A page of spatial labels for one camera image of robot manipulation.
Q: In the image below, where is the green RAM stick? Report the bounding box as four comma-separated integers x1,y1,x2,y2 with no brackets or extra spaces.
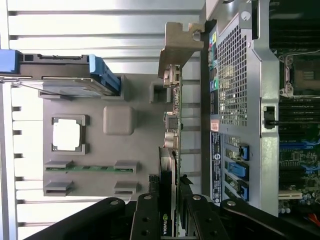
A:
45,164,136,174

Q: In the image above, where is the grey parts rack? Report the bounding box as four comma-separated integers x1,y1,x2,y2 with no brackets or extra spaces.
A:
37,73,174,204

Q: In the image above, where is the green motherboard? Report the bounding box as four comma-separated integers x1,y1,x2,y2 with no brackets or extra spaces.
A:
269,19,320,221

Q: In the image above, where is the silver CPU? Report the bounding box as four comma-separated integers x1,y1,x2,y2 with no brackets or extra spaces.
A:
52,118,83,152

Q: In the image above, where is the blue expansion slot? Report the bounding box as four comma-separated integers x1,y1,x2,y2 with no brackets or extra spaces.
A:
279,143,315,151

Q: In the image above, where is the open black PC case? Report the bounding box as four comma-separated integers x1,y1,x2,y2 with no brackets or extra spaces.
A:
199,0,320,227

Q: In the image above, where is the hard disk in blue carrier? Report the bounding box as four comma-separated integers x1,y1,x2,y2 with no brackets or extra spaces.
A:
0,48,122,97

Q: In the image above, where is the CPU socket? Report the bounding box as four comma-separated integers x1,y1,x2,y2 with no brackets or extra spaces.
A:
277,48,320,97

